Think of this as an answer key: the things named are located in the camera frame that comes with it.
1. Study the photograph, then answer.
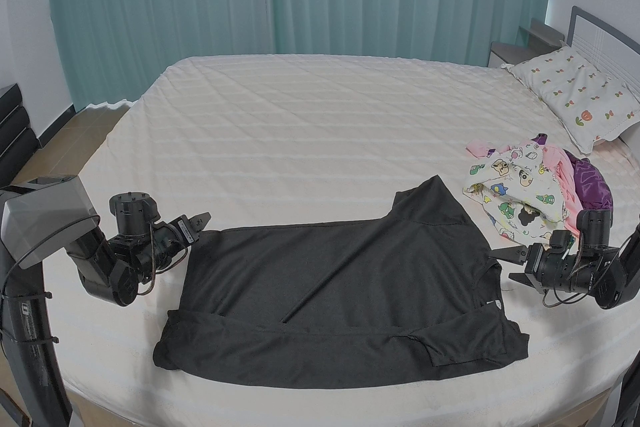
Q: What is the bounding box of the black chest of drawers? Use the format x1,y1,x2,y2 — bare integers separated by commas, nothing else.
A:
0,84,41,188

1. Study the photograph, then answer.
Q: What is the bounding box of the black cable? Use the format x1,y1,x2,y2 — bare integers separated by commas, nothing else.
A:
541,287,601,309

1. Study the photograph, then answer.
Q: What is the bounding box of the pink garment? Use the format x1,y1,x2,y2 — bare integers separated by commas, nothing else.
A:
466,140,585,222

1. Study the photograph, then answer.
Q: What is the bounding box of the grey bedside table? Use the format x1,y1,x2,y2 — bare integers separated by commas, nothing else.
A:
489,18,566,68

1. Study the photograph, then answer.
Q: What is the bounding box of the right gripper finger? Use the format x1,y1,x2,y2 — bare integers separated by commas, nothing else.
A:
507,270,541,292
487,246,530,263

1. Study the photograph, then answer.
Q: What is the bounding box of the white printed pillow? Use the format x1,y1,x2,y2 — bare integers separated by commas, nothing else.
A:
507,44,640,154

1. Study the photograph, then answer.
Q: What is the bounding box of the white printed garment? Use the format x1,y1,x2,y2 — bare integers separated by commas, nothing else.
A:
461,139,571,243

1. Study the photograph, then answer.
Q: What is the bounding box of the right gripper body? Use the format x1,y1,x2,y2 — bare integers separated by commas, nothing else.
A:
522,241,558,294

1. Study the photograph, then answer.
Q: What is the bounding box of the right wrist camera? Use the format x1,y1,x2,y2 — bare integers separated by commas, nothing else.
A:
549,230,575,253

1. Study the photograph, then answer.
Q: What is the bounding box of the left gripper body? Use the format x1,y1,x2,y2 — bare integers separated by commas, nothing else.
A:
150,214,202,267

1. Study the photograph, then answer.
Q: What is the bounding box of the purple garment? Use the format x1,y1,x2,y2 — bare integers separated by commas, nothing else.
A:
532,132,615,216

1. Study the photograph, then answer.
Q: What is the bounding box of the bed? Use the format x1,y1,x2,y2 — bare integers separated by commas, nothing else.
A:
41,6,640,416

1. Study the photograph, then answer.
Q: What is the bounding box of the black T-shirt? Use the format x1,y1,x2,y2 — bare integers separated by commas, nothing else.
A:
152,175,531,390

